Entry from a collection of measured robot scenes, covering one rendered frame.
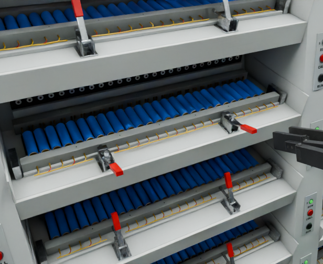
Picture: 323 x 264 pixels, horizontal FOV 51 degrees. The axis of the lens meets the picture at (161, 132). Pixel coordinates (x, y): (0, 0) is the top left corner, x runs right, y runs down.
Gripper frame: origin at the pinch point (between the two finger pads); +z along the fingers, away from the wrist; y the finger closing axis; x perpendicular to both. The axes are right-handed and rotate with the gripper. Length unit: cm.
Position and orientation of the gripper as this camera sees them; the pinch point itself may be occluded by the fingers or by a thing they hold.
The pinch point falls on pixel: (298, 140)
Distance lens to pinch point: 58.4
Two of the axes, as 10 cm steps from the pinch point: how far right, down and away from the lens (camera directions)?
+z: -4.1, -1.2, 9.1
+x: -1.7, -9.6, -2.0
